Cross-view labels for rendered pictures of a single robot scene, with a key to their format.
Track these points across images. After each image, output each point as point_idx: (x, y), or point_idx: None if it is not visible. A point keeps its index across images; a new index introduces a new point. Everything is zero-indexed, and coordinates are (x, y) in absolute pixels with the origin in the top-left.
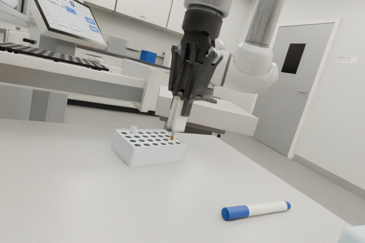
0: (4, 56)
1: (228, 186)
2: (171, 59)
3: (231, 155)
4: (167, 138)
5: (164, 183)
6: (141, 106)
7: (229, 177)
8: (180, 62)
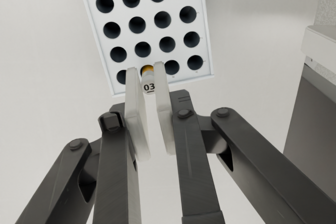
0: None
1: (13, 124)
2: (328, 202)
3: (147, 208)
4: (151, 59)
5: None
6: (319, 29)
7: (51, 147)
8: (214, 211)
